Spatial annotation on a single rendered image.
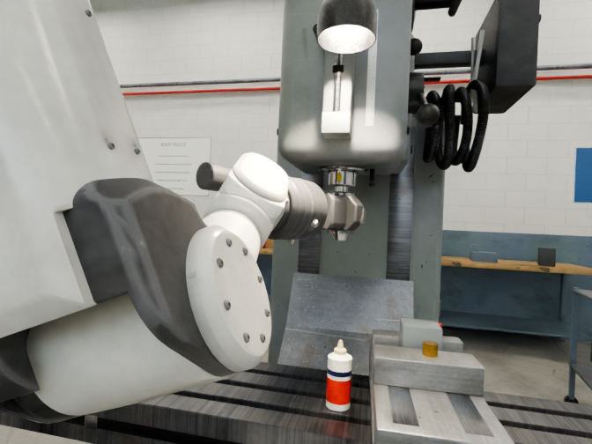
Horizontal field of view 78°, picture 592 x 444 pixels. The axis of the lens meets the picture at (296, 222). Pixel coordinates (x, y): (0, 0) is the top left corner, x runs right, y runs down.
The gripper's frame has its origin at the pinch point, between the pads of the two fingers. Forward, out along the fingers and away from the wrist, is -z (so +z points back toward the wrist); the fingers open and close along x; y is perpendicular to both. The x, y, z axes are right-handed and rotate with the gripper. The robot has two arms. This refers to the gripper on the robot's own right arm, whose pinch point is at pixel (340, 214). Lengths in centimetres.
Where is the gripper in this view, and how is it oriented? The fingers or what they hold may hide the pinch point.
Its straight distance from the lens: 64.1
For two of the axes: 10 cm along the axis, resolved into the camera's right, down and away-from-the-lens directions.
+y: -0.5, 10.0, -0.1
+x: -7.9, -0.3, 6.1
